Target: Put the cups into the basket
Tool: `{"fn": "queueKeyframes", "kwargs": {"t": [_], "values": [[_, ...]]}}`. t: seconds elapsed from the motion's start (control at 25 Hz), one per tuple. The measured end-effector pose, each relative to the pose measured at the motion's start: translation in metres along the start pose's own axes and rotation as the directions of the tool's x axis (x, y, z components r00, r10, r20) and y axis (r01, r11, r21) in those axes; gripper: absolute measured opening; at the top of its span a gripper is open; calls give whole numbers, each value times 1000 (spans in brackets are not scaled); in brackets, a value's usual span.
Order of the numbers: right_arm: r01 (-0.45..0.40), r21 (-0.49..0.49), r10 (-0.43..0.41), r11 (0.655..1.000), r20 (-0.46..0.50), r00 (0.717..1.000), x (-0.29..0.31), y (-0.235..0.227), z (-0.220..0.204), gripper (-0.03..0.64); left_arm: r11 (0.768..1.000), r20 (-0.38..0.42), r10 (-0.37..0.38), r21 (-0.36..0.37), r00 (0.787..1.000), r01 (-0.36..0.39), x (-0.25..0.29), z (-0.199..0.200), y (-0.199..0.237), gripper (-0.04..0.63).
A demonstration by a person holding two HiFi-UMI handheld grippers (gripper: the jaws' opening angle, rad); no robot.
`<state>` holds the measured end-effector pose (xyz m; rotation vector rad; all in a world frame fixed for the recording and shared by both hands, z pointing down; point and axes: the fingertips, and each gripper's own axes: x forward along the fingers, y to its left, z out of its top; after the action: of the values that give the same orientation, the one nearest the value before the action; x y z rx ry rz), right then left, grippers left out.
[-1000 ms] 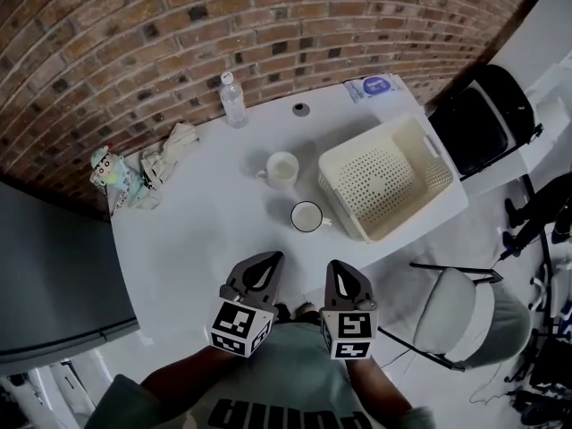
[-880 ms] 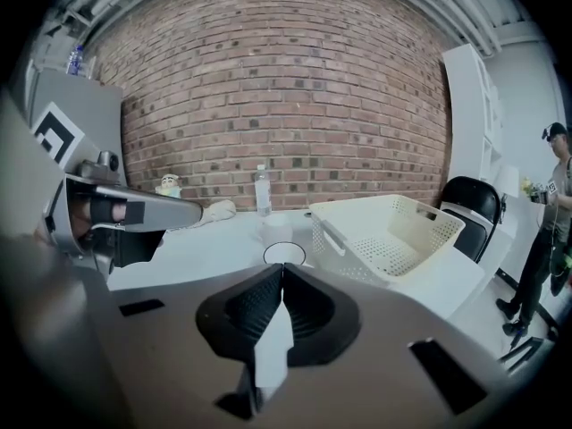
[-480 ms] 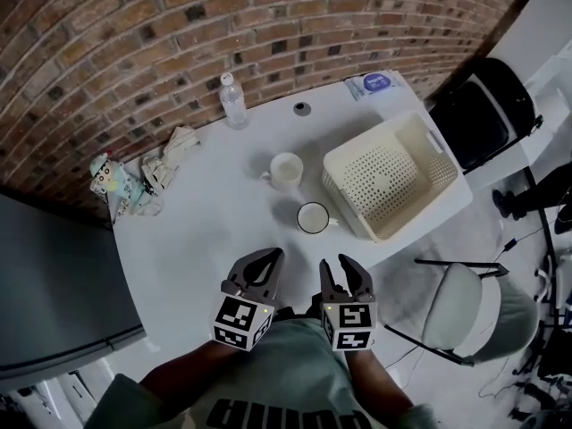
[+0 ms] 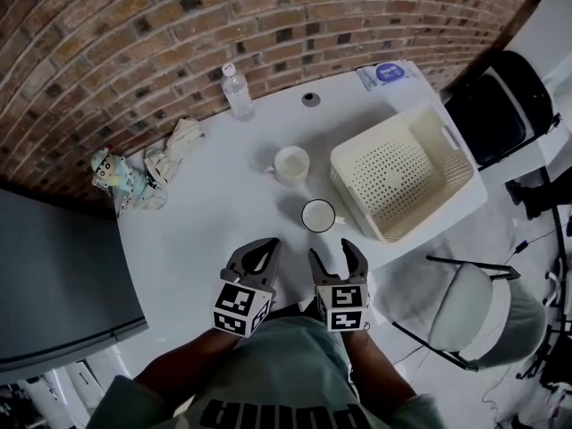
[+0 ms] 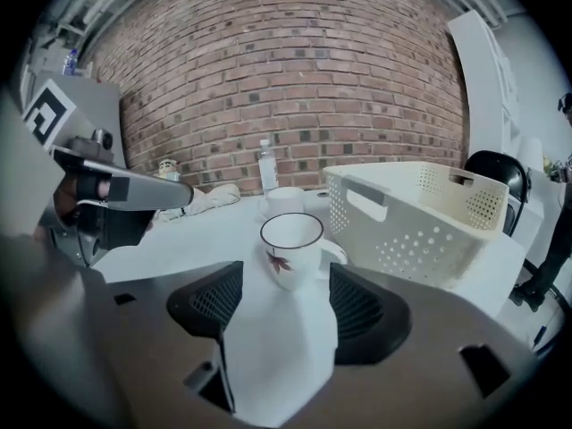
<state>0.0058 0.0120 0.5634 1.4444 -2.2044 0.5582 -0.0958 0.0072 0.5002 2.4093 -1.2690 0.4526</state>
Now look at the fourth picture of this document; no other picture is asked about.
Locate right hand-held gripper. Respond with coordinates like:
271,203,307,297
307,238,373,332

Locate cream ceramic mug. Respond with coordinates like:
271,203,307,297
263,145,311,186

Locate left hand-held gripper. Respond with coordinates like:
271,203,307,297
212,238,282,339

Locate person's left forearm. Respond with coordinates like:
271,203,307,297
133,326,242,401

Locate person's right forearm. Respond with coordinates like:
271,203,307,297
341,326,419,404

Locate grey chair with black frame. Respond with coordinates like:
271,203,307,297
392,255,549,373

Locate cartoon child figurine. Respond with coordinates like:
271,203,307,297
91,146,151,196

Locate person's pale green shirt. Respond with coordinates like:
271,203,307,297
91,304,448,429

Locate crumpled beige cloth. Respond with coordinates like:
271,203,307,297
118,118,206,216

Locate wet wipes pack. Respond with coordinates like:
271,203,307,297
356,59,424,92

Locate white shelf unit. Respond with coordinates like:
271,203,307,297
504,0,572,84

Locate clear plastic water bottle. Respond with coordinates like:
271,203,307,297
221,63,256,122

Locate white low cabinet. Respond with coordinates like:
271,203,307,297
504,100,572,187

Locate white mug with dark rim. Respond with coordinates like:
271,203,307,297
301,198,346,234

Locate cream perforated plastic basket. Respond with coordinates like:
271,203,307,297
329,104,475,244

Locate grey metal cabinet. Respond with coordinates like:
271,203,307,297
0,188,149,373

